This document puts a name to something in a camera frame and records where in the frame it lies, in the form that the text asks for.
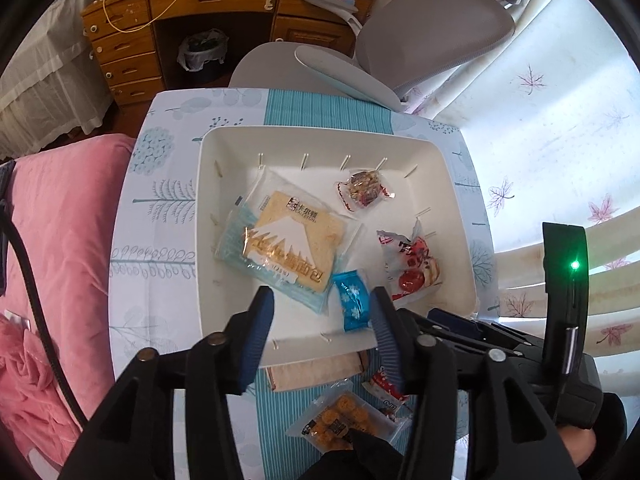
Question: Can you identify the grey office chair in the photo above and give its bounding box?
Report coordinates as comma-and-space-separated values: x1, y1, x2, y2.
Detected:
229, 0, 543, 113

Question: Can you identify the person's right hand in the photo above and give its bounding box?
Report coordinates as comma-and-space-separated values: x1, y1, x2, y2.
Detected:
556, 426, 599, 467

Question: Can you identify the tree print tablecloth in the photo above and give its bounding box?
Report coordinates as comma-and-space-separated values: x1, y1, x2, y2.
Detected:
107, 87, 501, 480

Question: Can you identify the trash bin with bag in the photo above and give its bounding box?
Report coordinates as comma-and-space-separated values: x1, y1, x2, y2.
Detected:
177, 30, 232, 83

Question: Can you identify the toast bread packet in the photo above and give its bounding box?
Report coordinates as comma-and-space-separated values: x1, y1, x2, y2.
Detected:
215, 167, 363, 316

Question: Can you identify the white plastic basket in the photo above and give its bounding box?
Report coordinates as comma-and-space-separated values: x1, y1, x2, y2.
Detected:
195, 126, 480, 368

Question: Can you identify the pink bedding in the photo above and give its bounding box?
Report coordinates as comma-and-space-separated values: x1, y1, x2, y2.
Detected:
0, 132, 136, 466

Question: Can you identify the wooden desk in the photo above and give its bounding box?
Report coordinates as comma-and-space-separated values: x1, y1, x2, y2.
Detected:
81, 0, 378, 106

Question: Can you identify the blue candy packet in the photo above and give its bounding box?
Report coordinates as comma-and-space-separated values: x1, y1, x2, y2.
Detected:
332, 270, 373, 333

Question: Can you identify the white lace cloth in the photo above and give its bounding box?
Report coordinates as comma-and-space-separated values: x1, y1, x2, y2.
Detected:
0, 0, 118, 161

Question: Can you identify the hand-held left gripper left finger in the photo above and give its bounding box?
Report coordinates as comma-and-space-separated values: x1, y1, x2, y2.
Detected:
57, 287, 276, 480

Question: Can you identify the cream slatted frame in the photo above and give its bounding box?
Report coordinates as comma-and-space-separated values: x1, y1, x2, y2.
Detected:
492, 220, 640, 361

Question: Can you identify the red white snack packet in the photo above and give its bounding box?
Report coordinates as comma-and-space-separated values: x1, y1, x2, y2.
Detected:
376, 219, 445, 306

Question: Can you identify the leaf print curtain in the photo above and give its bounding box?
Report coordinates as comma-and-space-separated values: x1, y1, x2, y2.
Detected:
370, 0, 640, 361

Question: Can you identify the small red white packet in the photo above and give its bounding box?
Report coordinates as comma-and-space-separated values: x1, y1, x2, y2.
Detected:
361, 365, 413, 416

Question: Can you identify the beige wafer packet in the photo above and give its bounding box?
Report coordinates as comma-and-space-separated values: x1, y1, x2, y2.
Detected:
264, 351, 370, 392

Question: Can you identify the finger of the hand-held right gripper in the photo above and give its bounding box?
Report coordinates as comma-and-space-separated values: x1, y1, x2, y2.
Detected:
400, 307, 543, 361

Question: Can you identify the round biscuit packet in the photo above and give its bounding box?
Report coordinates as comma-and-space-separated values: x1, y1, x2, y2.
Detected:
286, 381, 411, 453

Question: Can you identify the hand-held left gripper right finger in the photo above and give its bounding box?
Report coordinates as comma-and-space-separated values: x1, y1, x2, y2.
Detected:
367, 287, 583, 480

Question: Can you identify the black cable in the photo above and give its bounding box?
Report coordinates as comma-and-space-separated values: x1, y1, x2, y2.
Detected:
0, 200, 88, 426

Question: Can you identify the clear nut snack packet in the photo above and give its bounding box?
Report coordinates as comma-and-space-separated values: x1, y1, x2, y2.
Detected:
334, 169, 397, 213

